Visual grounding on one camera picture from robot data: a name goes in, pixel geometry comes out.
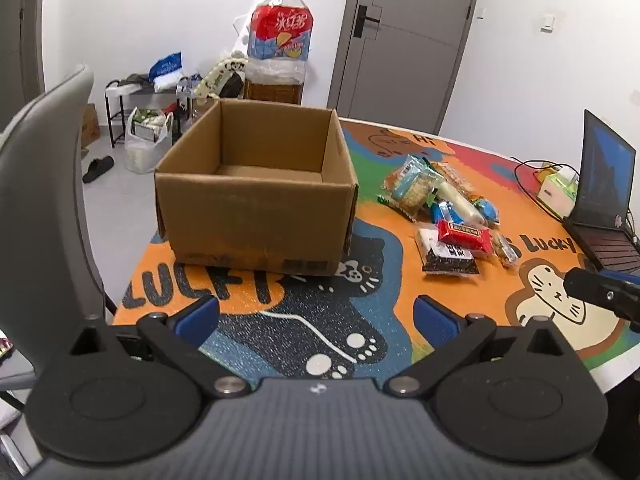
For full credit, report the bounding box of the grey chair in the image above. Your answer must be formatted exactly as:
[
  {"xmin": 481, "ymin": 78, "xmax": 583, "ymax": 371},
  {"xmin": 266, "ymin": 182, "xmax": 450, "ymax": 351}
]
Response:
[{"xmin": 0, "ymin": 63, "xmax": 123, "ymax": 411}]

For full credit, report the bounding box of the white plastic bag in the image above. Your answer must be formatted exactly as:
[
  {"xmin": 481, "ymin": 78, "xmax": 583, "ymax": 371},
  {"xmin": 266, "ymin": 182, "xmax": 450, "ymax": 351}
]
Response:
[{"xmin": 123, "ymin": 106, "xmax": 174, "ymax": 175}]

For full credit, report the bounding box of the white perforated bracket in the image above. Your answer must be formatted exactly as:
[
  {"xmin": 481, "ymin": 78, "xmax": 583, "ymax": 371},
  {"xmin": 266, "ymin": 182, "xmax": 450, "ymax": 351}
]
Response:
[{"xmin": 232, "ymin": 0, "xmax": 273, "ymax": 56}]

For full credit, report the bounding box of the black door handle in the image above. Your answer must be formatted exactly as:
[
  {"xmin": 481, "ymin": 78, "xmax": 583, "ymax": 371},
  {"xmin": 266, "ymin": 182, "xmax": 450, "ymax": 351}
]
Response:
[{"xmin": 353, "ymin": 5, "xmax": 382, "ymax": 39}]

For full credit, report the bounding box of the large red-capped oil bottle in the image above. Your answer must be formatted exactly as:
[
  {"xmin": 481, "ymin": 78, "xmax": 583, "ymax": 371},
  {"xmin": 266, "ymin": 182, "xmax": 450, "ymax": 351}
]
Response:
[{"xmin": 243, "ymin": 0, "xmax": 315, "ymax": 106}]

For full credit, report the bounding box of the small brown cardboard carton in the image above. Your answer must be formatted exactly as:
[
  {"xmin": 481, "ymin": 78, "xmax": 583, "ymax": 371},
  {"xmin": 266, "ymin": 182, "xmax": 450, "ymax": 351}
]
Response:
[{"xmin": 80, "ymin": 103, "xmax": 101, "ymax": 150}]

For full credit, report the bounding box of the black laptop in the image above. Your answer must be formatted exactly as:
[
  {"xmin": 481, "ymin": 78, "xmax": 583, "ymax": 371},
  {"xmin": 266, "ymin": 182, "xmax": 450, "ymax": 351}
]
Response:
[{"xmin": 562, "ymin": 108, "xmax": 640, "ymax": 273}]

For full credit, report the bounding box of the brown cardboard box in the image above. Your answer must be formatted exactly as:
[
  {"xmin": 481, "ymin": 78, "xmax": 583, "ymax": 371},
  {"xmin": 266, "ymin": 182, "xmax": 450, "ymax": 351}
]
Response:
[{"xmin": 154, "ymin": 98, "xmax": 360, "ymax": 277}]

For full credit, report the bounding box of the dark grey door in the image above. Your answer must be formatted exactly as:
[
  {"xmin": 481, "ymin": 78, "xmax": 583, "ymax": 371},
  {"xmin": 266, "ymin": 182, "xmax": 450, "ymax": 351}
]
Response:
[{"xmin": 0, "ymin": 0, "xmax": 48, "ymax": 111}]

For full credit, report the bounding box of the blue snack packet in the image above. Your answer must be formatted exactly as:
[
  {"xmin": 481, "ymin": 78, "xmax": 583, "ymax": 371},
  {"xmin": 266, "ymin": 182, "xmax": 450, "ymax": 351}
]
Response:
[{"xmin": 427, "ymin": 200, "xmax": 463, "ymax": 226}]

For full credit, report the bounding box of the black shoe rack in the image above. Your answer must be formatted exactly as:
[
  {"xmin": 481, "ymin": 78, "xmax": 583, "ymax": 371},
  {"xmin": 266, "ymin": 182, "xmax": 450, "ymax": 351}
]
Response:
[{"xmin": 105, "ymin": 80, "xmax": 191, "ymax": 148}]

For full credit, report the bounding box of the small clear snack packet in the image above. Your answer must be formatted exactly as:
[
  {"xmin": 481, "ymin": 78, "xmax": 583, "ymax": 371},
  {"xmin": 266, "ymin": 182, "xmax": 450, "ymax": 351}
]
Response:
[{"xmin": 492, "ymin": 230, "xmax": 520, "ymax": 267}]

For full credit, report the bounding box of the green white tissue box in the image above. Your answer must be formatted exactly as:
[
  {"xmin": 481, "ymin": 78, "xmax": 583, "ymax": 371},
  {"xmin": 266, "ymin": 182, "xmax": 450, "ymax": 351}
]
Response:
[{"xmin": 537, "ymin": 170, "xmax": 581, "ymax": 218}]

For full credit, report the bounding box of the black slipper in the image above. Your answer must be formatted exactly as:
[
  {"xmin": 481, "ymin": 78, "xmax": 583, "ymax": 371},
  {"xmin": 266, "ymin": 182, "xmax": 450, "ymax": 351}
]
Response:
[{"xmin": 82, "ymin": 156, "xmax": 116, "ymax": 184}]

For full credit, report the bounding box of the green cracker snack packet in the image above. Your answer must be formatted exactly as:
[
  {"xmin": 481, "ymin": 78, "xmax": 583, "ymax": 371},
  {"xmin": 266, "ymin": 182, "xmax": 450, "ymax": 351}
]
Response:
[{"xmin": 382, "ymin": 154, "xmax": 443, "ymax": 221}]

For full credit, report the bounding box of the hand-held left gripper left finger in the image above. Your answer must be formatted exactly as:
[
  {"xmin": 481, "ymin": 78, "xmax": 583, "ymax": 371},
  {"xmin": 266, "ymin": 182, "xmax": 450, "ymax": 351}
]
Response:
[{"xmin": 67, "ymin": 296, "xmax": 251, "ymax": 401}]

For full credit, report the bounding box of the orange striped snack packet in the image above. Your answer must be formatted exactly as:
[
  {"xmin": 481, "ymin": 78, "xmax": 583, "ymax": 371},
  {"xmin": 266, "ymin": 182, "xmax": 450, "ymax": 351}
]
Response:
[{"xmin": 425, "ymin": 159, "xmax": 476, "ymax": 198}]

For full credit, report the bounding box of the panda print plush pillow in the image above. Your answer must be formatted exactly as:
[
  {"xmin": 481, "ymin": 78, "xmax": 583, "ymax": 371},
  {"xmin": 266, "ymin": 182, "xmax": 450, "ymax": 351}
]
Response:
[{"xmin": 195, "ymin": 55, "xmax": 249, "ymax": 101}]

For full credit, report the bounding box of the red snack packet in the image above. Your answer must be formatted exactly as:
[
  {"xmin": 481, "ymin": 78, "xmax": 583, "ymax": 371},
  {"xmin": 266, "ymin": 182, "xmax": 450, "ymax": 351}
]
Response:
[{"xmin": 436, "ymin": 219, "xmax": 493, "ymax": 256}]

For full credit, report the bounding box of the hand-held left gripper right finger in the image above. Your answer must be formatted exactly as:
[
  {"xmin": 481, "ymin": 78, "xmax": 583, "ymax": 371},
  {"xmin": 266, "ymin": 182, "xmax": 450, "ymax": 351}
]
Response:
[{"xmin": 385, "ymin": 296, "xmax": 582, "ymax": 401}]

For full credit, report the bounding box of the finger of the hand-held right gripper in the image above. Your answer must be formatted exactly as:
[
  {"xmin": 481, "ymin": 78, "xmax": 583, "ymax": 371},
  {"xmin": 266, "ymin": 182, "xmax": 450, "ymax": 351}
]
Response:
[{"xmin": 564, "ymin": 267, "xmax": 640, "ymax": 333}]

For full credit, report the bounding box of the blue white bag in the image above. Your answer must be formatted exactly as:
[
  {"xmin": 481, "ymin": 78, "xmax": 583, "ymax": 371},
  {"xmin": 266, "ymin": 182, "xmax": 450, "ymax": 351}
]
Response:
[{"xmin": 148, "ymin": 51, "xmax": 185, "ymax": 92}]

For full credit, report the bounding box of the colourful cartoon table mat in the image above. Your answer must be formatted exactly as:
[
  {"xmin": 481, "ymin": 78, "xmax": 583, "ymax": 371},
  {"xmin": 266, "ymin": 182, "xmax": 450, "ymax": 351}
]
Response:
[{"xmin": 112, "ymin": 117, "xmax": 640, "ymax": 391}]

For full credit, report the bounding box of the blue green candy packet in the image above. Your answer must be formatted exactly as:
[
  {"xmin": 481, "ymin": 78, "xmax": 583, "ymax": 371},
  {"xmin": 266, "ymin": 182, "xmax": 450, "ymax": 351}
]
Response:
[{"xmin": 470, "ymin": 197, "xmax": 501, "ymax": 226}]

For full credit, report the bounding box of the black cable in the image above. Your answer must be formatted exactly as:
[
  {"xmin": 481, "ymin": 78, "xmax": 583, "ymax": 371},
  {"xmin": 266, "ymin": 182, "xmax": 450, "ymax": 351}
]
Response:
[{"xmin": 512, "ymin": 157, "xmax": 581, "ymax": 221}]

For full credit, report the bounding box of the black sesame snack packet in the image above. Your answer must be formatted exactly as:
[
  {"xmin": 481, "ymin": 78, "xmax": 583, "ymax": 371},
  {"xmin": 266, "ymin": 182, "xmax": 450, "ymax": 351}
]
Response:
[{"xmin": 415, "ymin": 227, "xmax": 481, "ymax": 277}]

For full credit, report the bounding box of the long white snack packet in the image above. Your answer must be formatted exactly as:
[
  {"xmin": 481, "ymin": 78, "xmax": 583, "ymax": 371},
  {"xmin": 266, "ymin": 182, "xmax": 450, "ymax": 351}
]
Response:
[{"xmin": 435, "ymin": 180, "xmax": 488, "ymax": 228}]

